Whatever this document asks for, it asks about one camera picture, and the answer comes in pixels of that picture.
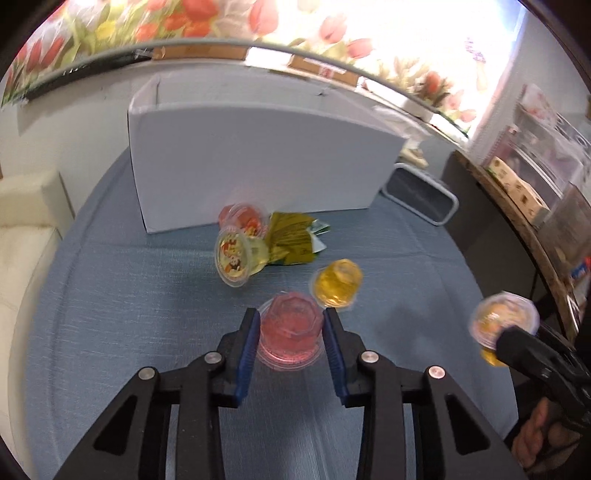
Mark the pink jelly cup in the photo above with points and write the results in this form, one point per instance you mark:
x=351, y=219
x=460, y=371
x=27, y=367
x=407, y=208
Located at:
x=290, y=332

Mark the wooden printed box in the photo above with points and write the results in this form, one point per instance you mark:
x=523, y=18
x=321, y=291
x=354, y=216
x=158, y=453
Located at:
x=524, y=196

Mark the jelly cup with cartoon lid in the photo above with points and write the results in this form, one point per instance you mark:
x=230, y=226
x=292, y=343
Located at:
x=238, y=256

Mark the wooden shelf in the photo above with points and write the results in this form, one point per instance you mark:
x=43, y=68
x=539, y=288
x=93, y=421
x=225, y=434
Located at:
x=528, y=237

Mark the olive green snack packet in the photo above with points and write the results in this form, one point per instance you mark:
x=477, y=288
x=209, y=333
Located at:
x=292, y=238

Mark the tulip pattern curtain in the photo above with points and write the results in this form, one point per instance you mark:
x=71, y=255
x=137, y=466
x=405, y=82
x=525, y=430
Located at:
x=448, y=54

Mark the pink jelly cup cartoon lid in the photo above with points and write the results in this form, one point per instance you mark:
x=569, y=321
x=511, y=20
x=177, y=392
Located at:
x=251, y=218

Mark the yellow jelly cup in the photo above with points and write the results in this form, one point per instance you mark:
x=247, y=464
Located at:
x=497, y=313
x=337, y=285

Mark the white cardboard box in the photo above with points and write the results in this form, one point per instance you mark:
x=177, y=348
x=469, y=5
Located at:
x=199, y=143

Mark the person's right hand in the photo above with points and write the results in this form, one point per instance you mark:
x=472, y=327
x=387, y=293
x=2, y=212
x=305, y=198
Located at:
x=544, y=442

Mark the grey white-rimmed tray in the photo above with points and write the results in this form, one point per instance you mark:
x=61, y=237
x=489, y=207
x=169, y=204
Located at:
x=420, y=193

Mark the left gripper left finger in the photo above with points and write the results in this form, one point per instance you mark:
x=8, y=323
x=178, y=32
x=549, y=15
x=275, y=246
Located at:
x=129, y=439

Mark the cream white sofa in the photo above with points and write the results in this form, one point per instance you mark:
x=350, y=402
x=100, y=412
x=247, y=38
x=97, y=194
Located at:
x=35, y=215

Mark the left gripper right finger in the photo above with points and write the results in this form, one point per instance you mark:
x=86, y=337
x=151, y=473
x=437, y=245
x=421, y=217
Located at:
x=452, y=438

